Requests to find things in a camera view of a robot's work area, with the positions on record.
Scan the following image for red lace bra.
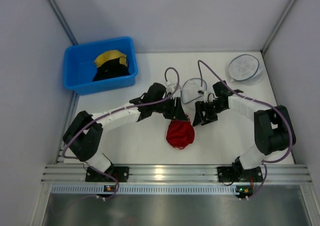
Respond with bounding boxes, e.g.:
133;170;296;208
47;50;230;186
165;120;195;150

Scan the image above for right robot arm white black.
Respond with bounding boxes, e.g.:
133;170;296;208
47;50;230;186
192;81;296;177

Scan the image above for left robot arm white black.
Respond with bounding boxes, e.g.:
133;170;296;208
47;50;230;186
62;82;189;174

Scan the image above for black garment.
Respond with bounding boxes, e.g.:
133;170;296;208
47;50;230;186
92;57;130;82

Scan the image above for yellow garment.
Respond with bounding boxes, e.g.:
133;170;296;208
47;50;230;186
93;49;128;68

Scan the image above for blue plastic bin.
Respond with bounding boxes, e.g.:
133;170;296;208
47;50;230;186
63;36;139;95

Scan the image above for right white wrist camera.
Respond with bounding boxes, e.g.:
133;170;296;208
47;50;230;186
197;88;211;103

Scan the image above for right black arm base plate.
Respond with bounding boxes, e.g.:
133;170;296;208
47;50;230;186
217;166;263;184

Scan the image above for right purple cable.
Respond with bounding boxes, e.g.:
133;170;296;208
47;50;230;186
197;59;294;201

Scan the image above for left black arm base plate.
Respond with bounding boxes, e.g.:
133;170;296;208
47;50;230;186
85;165;130;183

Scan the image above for aluminium frame rail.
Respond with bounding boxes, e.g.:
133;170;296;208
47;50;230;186
41;164;312;185

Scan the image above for slotted grey cable duct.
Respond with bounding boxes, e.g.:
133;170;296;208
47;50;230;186
50;184;252;195

